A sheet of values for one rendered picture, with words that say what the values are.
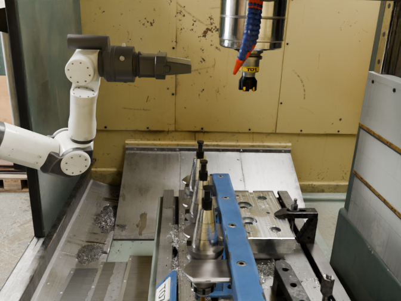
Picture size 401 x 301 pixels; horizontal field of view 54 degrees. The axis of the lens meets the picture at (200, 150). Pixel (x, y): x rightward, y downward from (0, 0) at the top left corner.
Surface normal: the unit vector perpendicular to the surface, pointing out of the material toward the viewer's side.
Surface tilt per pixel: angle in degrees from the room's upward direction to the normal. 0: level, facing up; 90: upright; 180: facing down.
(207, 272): 0
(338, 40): 90
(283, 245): 90
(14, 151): 105
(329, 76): 90
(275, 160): 24
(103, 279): 8
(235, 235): 0
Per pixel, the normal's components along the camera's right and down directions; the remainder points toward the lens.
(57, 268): 0.33, -0.89
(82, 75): 0.04, 0.54
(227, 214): 0.04, -0.94
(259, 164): 0.05, -0.72
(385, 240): -1.00, -0.01
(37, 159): 0.47, 0.55
